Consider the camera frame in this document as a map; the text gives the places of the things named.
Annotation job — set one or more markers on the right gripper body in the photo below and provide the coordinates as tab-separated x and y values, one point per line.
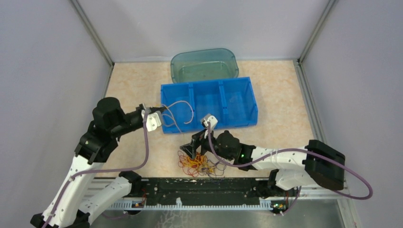
205	142

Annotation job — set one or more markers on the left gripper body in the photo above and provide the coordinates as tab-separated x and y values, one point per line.
138	115

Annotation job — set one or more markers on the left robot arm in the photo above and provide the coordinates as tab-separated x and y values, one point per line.
69	209

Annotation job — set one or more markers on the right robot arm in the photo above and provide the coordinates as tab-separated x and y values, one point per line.
316	163

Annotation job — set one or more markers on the blue three-compartment bin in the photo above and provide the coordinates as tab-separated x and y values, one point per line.
231	101

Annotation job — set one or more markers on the teal translucent plastic tub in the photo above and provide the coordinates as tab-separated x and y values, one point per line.
200	65

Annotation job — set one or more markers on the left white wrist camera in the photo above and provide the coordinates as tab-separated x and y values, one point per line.
154	120

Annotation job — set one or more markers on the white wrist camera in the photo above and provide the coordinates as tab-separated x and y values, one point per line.
154	120
210	120

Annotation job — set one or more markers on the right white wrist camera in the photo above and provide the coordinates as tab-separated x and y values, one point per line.
210	120

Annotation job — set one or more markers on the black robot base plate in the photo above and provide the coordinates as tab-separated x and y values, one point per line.
208	191

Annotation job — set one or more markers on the white slotted cable duct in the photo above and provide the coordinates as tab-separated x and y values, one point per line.
128	205

